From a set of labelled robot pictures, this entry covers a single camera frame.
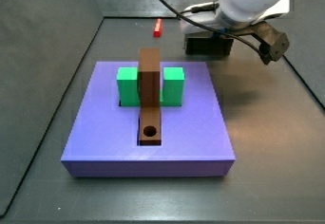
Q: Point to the blue peg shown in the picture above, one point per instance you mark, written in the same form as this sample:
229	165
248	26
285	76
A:
215	35

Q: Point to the green U-shaped block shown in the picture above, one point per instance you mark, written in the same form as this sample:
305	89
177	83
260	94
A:
171	91

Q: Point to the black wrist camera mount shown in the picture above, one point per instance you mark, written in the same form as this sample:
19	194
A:
274	42

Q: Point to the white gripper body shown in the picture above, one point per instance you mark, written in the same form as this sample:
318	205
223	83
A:
214	15

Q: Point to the red peg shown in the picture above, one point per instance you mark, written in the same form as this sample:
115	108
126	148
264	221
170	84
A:
158	28

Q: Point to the black angled fixture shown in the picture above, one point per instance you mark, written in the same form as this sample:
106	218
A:
207	46

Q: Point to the brown L-shaped holed bracket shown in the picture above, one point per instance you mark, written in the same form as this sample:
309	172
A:
149	92

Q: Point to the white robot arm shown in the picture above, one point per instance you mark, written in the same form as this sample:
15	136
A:
254	10

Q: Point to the purple base block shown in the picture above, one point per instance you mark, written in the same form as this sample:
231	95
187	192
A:
112	145

